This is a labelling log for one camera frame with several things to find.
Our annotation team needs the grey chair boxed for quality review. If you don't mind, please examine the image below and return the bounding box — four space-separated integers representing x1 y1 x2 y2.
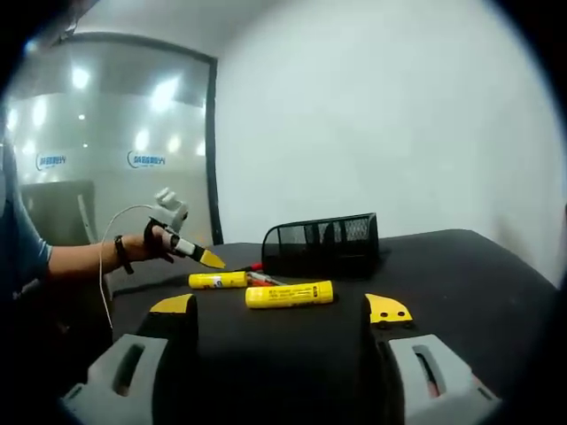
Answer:
20 179 99 245

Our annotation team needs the yellow glue stick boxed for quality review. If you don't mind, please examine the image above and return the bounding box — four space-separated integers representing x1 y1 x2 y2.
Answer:
245 280 335 310
188 271 248 290

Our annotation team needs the person's left hand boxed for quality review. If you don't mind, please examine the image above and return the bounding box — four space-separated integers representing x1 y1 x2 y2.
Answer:
119 220 176 265

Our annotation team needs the black mesh holder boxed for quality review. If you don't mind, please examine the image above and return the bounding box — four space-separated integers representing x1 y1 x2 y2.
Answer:
260 212 379 279

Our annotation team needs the black wrist band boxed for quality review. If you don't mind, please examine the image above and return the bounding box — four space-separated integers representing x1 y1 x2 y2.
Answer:
113 234 135 275

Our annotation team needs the white cable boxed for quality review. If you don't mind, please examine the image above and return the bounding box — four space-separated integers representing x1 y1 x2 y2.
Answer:
97 204 157 331

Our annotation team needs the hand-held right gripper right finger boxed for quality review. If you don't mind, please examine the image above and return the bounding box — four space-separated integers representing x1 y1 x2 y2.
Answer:
363 292 504 425

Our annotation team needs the black door frame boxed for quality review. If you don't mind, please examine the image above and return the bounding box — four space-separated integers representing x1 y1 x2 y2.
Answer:
52 31 224 245

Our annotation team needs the person's grey shirt sleeve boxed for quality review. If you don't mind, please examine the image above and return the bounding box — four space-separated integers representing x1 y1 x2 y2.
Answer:
0 132 54 302

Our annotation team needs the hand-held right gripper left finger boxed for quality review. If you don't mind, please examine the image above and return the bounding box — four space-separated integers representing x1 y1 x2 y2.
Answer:
60 292 199 425

